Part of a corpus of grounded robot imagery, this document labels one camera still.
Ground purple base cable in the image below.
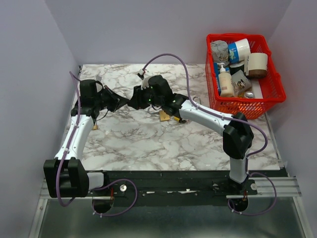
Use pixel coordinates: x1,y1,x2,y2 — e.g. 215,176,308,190
93,179,138,218
228,172,277,216

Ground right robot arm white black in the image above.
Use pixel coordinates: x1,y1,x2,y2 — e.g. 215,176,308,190
128,75,254,194

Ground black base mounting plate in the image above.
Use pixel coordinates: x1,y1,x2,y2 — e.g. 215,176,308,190
89,171,257,207

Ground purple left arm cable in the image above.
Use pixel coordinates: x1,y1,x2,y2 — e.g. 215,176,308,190
56,71,81,208

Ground large brass padlock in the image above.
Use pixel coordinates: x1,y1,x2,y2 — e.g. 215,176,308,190
148,110,170,121

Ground red plastic basket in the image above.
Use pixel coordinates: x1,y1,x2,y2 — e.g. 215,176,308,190
205,33,286,119

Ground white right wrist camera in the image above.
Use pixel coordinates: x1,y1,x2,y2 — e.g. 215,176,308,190
137,69,151,90

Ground yellow black padlock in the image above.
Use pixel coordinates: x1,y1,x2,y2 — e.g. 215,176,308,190
174,117,187,124

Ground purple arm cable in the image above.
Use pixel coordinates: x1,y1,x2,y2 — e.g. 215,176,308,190
56,71,81,208
142,53,267,174

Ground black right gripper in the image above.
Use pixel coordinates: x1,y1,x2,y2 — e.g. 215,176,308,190
126,83,163,111

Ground aluminium rail frame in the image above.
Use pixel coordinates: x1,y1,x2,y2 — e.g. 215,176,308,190
29,177,313,238

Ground lotion pump bottle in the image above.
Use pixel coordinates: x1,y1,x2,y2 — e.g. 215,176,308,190
218,63,234,97

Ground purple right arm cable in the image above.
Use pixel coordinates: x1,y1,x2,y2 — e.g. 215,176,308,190
142,53,267,174

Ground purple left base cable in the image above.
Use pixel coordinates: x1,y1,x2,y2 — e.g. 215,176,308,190
93,179,138,218

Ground blue white paper cup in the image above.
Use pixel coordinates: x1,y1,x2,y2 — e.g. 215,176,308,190
228,38,251,63

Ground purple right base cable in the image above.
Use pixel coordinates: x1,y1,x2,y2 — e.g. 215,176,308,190
228,172,277,216

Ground printed grey cup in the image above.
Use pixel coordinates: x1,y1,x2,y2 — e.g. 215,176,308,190
231,70,252,97

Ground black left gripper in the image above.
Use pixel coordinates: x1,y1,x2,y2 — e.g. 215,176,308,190
94,85,129,113

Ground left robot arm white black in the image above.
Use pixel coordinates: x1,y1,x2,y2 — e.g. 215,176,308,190
44,79,129,200

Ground small brass long-shackle padlock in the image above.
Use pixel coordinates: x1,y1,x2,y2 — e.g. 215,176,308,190
92,122,98,130

